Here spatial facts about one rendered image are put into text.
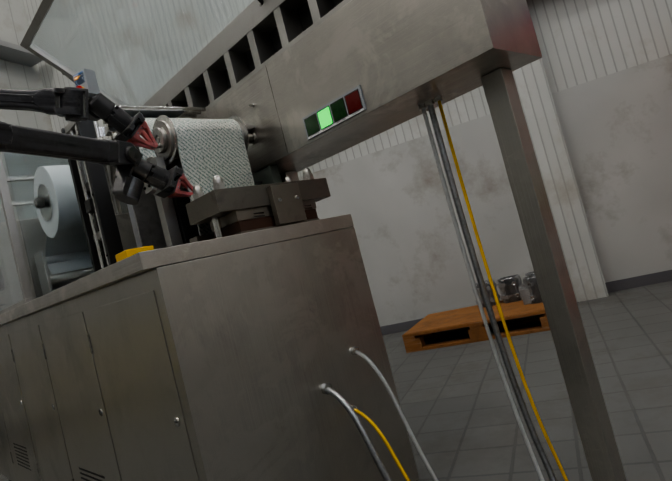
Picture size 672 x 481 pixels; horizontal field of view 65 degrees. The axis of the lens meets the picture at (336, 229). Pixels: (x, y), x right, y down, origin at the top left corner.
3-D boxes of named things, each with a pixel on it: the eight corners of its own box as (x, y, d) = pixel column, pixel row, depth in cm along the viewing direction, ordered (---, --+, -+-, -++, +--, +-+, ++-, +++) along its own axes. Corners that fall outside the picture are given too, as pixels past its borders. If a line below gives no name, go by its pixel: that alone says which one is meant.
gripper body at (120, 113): (134, 132, 144) (110, 114, 140) (119, 143, 151) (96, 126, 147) (145, 115, 147) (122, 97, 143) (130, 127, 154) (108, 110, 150)
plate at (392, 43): (64, 269, 335) (54, 224, 336) (108, 261, 354) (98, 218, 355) (488, 47, 113) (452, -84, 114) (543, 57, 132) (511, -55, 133)
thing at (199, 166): (193, 212, 151) (178, 150, 152) (258, 203, 168) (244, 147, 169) (193, 211, 151) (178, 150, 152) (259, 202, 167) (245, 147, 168)
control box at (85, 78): (74, 99, 198) (68, 74, 199) (89, 101, 204) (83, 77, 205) (85, 92, 195) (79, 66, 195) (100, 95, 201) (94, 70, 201)
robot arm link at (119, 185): (130, 143, 134) (104, 145, 137) (116, 182, 129) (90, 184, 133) (160, 167, 144) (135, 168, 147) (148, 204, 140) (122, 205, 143)
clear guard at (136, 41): (28, 44, 221) (29, 43, 221) (135, 115, 246) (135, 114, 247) (120, -131, 145) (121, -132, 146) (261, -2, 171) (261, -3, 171)
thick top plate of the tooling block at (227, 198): (190, 225, 145) (185, 204, 145) (299, 208, 173) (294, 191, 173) (219, 212, 134) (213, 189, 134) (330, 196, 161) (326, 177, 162)
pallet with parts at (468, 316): (565, 305, 396) (554, 264, 398) (569, 327, 326) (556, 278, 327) (427, 330, 436) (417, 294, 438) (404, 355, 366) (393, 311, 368)
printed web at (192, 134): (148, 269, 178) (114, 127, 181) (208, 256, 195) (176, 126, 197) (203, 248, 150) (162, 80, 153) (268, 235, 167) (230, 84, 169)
